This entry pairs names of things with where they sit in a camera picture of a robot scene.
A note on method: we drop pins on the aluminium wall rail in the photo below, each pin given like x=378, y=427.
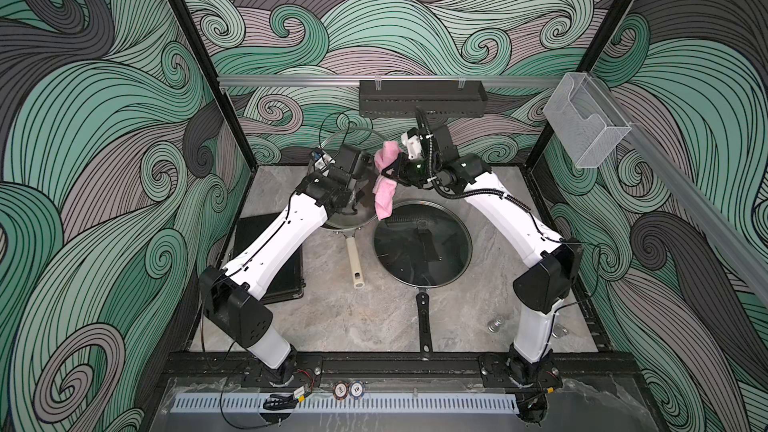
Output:
x=333, y=80

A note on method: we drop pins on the white slotted cable duct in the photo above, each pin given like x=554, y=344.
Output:
x=408, y=403

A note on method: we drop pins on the black wall shelf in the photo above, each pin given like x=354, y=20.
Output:
x=400, y=99

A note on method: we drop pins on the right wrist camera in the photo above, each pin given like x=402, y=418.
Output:
x=437, y=143

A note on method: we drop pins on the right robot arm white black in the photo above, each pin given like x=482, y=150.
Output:
x=552, y=261

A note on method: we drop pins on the brown pan beige handle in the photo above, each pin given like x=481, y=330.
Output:
x=348, y=223

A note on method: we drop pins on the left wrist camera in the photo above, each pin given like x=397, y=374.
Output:
x=347, y=159

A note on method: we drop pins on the pink fluffy cloth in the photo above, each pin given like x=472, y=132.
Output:
x=385, y=188

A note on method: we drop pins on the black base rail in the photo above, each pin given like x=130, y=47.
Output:
x=488, y=369

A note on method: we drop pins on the black flat case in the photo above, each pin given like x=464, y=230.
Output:
x=288, y=284

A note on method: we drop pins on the small metal knob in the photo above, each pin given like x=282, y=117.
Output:
x=495, y=324

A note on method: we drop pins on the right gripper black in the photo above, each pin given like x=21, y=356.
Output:
x=400, y=165

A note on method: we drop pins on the aluminium side rail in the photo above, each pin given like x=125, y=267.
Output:
x=712, y=155

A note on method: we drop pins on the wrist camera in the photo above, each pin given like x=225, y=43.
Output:
x=437, y=143
x=347, y=159

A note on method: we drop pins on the clear mesh wall bin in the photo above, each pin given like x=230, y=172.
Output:
x=586, y=118

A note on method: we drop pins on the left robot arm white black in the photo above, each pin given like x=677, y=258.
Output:
x=232, y=295

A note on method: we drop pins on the large glass pot lid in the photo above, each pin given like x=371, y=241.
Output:
x=423, y=244

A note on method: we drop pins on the small glass pot lid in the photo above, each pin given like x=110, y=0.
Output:
x=366, y=139

